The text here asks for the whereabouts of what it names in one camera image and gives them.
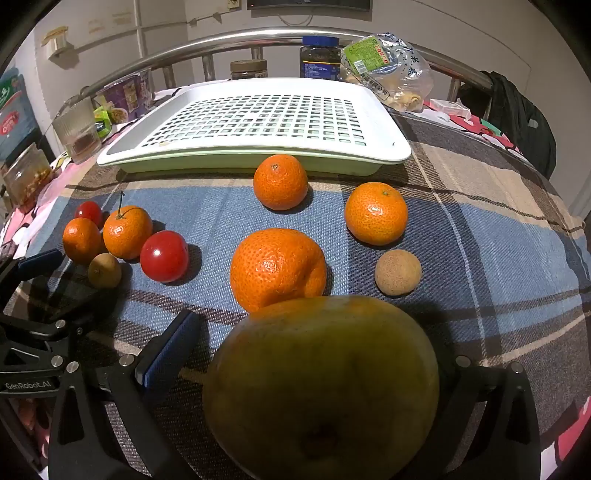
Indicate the large red cherry tomato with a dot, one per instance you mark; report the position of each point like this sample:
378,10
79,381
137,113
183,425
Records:
164,256

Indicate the blue label jar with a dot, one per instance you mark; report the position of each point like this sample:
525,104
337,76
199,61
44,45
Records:
320,57

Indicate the purple instant noodle cup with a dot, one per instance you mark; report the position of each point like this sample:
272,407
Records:
124,92

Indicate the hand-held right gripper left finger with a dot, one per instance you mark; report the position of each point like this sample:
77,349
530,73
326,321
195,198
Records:
173,350

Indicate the wall television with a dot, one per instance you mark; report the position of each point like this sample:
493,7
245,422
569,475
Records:
309,3

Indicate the brown lid jar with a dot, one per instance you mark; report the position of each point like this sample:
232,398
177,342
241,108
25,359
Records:
249,69

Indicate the metal bed rail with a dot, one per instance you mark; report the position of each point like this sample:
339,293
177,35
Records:
240,41

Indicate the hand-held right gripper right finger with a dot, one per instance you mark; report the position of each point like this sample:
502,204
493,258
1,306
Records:
489,385

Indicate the small red cherry tomato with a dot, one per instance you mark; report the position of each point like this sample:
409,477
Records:
88,213

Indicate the white perforated plastic tray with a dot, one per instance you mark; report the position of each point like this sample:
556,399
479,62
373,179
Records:
258,120

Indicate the plaid blanket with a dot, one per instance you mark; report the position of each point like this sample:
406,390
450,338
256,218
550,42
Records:
485,240

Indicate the small white box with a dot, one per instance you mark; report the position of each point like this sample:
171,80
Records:
450,109

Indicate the small orange tangerine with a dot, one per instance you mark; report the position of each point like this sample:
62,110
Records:
81,241

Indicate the large brown longan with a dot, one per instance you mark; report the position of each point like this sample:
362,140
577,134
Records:
398,272

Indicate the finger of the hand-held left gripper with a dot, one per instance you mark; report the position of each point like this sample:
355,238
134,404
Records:
42,263
74,307

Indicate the small brown longan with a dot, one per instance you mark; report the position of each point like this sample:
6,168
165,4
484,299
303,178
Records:
104,271

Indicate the black backpack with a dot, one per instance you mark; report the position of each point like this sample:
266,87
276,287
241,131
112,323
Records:
521,124

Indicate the tangerine with stem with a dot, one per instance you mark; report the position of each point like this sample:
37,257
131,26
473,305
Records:
127,233

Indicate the clear plastic snack bag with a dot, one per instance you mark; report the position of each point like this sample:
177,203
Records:
392,69

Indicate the glass jar with food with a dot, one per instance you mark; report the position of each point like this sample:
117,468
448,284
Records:
27,177

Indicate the green snack packet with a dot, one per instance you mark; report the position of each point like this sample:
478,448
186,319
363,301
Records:
107,117

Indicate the large bumpy tangerine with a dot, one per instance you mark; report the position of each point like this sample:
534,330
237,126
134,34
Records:
277,270

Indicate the wall socket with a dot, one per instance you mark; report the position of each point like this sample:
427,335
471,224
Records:
230,3

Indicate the wall switch box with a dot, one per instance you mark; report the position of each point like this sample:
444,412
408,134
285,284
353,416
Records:
57,44

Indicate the translucent plastic cup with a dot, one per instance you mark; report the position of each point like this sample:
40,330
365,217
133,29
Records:
76,131

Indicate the yellow-green mango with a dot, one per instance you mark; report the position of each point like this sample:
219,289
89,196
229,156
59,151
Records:
323,392

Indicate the green and blue package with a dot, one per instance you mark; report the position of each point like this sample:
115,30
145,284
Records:
14,110

